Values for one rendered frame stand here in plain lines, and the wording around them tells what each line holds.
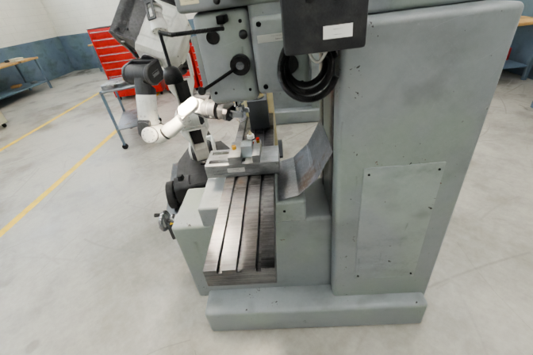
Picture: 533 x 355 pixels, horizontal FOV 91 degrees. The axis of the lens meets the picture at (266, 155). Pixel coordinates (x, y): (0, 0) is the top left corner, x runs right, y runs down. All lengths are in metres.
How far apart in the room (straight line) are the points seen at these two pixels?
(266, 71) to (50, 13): 11.83
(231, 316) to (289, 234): 0.60
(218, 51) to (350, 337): 1.59
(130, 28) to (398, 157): 1.26
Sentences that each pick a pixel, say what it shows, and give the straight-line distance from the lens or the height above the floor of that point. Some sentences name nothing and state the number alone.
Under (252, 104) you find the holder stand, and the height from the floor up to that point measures 1.10.
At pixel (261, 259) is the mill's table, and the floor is 0.93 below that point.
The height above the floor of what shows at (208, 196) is 0.85.
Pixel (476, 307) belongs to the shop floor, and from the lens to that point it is 2.11.
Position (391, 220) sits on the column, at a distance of 1.29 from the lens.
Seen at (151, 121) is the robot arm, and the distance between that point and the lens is 1.37.
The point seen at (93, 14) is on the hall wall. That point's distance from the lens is 11.76.
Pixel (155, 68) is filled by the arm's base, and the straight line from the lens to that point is 1.37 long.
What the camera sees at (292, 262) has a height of 0.41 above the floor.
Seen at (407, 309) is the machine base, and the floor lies 0.17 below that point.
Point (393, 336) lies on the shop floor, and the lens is 1.87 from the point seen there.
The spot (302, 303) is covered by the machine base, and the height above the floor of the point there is 0.20.
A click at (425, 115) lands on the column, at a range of 1.04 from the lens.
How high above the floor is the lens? 1.66
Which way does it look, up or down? 31 degrees down
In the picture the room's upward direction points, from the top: 8 degrees counter-clockwise
